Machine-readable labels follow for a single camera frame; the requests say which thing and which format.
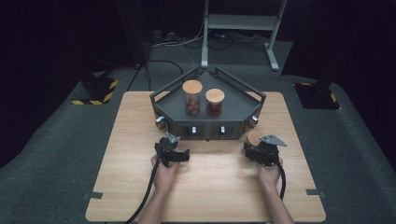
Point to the person's right hand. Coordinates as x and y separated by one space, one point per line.
269 175

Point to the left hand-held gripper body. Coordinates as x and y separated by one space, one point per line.
166 151

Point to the person's left hand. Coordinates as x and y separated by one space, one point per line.
164 177

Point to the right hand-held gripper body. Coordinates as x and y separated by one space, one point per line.
269 152

